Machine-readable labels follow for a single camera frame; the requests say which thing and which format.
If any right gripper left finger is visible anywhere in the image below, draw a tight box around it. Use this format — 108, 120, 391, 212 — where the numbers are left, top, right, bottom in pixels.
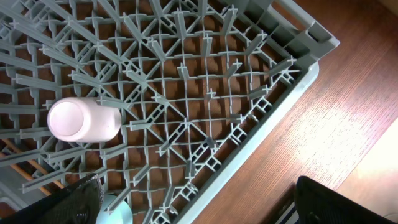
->
1, 174, 104, 224

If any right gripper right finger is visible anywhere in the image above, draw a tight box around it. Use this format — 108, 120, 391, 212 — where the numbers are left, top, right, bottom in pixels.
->
294, 175, 394, 224

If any blue cup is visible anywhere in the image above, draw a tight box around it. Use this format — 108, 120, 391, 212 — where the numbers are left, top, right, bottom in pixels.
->
96, 195, 133, 224

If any pink cup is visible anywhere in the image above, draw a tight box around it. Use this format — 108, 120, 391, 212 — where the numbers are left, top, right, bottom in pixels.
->
47, 97, 121, 143

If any grey dishwasher rack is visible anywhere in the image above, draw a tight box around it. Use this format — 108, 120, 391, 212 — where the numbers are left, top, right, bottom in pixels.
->
1, 0, 339, 223

